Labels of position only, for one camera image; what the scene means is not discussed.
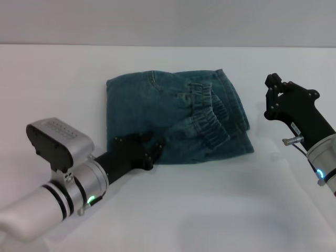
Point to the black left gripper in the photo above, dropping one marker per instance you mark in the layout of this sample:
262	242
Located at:
123	155

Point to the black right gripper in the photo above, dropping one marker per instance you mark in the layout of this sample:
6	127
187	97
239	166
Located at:
302	115

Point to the blue denim shorts with embroidery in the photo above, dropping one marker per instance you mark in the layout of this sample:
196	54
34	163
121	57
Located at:
170	118

